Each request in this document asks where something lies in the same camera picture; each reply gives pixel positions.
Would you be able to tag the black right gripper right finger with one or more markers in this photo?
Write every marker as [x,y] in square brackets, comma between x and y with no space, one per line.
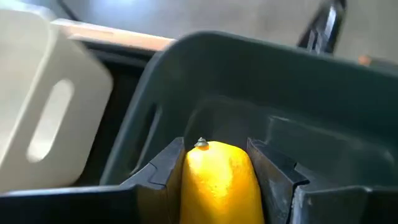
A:
[280,193]

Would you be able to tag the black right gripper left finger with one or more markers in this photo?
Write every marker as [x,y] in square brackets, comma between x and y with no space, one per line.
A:
[93,205]

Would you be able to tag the yellow lemon with stem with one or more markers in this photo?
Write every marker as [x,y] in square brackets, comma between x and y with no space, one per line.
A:
[217,186]

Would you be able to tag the dark teal plastic basket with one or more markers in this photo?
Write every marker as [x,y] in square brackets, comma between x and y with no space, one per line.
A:
[248,77]

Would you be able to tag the white plastic basket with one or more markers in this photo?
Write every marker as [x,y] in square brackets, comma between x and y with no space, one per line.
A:
[46,93]

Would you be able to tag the black metal post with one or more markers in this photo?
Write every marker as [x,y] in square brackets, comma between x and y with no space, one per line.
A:
[323,28]

